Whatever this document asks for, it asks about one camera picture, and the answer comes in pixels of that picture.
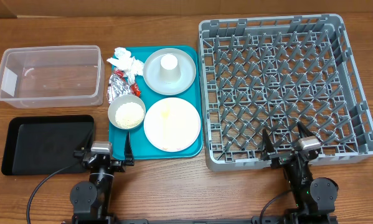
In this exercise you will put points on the red wrapper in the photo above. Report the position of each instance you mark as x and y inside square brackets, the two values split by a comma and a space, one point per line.
[134, 86]

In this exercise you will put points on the yellow plastic fork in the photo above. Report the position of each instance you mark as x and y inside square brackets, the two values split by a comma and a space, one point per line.
[165, 115]

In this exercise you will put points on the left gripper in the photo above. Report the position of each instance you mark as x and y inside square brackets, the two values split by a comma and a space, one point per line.
[119, 165]

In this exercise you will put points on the grey dishwasher rack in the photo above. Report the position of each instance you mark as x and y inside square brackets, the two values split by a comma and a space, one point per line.
[271, 73]

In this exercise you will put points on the clear plastic bin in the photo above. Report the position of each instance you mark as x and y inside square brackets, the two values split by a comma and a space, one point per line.
[52, 76]

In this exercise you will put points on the black plastic tray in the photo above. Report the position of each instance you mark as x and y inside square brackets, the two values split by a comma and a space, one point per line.
[39, 145]

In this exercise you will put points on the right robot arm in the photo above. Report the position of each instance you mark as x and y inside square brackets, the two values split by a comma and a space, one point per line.
[314, 198]

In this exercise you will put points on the white cup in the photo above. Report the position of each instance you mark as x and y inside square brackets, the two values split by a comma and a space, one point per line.
[169, 68]

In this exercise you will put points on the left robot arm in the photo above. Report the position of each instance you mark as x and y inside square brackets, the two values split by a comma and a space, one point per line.
[91, 199]

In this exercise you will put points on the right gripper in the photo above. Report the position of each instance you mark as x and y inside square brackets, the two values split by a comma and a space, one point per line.
[267, 149]

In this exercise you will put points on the crumpled silver foil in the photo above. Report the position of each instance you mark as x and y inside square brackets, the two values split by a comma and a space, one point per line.
[117, 87]

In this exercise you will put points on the grey bowl with rice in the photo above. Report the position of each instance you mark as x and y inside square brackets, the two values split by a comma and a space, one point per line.
[126, 112]

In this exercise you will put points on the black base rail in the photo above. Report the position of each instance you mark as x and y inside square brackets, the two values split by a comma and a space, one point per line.
[253, 220]

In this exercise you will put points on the crumpled white tissue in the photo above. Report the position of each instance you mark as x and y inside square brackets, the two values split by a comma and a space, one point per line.
[125, 62]

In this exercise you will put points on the grey plate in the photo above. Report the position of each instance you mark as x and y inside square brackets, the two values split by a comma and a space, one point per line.
[152, 68]

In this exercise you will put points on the pink plate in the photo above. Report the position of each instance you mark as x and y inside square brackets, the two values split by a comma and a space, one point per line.
[184, 124]

